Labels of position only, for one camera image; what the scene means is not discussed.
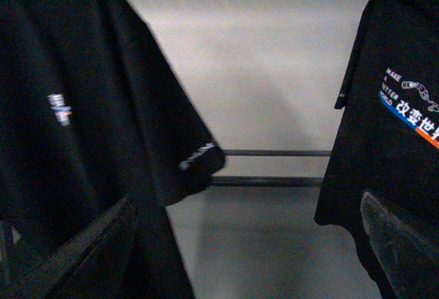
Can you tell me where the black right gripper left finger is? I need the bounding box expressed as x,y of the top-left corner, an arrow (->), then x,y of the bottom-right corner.
1,198 -> 137,298

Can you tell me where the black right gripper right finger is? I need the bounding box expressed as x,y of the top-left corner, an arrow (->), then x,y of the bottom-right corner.
360,191 -> 438,298

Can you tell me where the black t-shirt colourful print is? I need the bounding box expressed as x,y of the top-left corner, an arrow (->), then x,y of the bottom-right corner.
314,0 -> 438,298

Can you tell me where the black t-shirt small logo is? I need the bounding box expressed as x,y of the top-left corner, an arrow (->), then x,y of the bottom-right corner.
1,0 -> 226,298

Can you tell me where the metal clothes rack frame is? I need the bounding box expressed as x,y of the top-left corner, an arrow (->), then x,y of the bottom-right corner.
211,149 -> 331,188

